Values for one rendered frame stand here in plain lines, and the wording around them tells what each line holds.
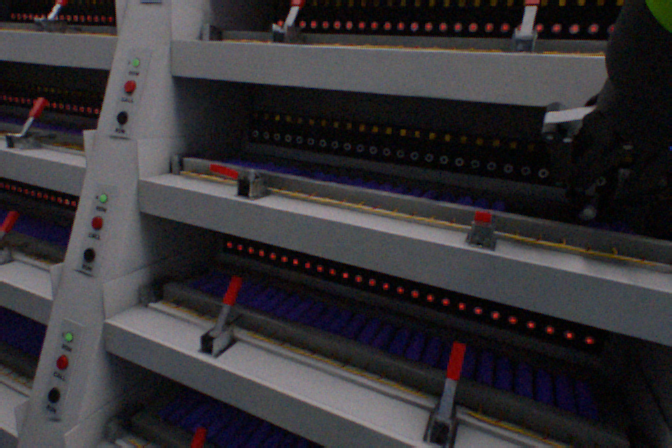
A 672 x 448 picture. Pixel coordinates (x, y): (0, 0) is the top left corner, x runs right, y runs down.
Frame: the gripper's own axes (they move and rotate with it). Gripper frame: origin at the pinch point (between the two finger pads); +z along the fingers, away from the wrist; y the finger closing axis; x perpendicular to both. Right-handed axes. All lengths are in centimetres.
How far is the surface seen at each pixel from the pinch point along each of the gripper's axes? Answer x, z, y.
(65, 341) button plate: 31, 0, 57
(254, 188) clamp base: 6.9, -3.3, 34.9
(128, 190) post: 11, -4, 53
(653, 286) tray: 8.5, -3.7, -4.2
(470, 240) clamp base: 7.8, -3.7, 10.1
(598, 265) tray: 7.1, -1.3, -0.8
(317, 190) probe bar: 4.6, 0.0, 28.6
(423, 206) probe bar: 4.3, -0.2, 15.7
